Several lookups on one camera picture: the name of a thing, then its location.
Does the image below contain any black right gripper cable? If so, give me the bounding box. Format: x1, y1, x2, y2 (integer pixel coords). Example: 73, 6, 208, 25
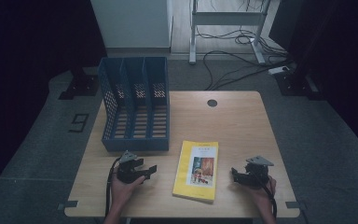
251, 170, 278, 218

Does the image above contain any black stand base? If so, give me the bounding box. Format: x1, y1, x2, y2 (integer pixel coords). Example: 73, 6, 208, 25
274, 68, 323, 101
58, 66, 101, 101

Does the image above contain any white metal desk frame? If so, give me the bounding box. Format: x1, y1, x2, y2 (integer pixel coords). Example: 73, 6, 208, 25
188, 0, 273, 65

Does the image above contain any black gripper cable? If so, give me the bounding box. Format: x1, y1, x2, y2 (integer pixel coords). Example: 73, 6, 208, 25
104, 156, 123, 218
251, 170, 278, 218

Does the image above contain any tangle of black floor cables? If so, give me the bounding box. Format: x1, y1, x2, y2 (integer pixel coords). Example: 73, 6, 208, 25
195, 25, 290, 58

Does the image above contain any yellow book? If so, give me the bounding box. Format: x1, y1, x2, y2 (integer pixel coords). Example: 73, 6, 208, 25
172, 140, 220, 204

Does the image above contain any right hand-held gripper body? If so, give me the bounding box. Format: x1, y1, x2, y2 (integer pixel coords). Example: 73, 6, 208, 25
241, 155, 275, 189

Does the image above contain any person's right hand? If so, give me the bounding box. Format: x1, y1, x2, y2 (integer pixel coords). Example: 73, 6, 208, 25
247, 175, 278, 207

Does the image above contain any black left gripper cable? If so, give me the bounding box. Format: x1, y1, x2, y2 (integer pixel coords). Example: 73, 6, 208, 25
104, 156, 123, 218

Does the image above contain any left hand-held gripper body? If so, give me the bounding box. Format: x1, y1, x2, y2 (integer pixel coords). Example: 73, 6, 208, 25
117, 150, 146, 185

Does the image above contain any blue file rack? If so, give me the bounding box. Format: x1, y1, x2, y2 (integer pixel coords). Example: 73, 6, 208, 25
97, 56, 171, 153

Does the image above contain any white power strip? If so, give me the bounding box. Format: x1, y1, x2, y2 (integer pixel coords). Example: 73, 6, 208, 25
267, 65, 291, 76

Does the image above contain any dark curtain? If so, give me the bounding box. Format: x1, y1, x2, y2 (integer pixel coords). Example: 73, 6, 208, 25
268, 0, 358, 154

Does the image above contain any long black floor cable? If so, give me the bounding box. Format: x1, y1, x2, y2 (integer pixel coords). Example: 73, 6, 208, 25
202, 50, 295, 91

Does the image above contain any person's left hand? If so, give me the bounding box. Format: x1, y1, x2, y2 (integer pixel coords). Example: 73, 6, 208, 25
110, 173, 146, 207

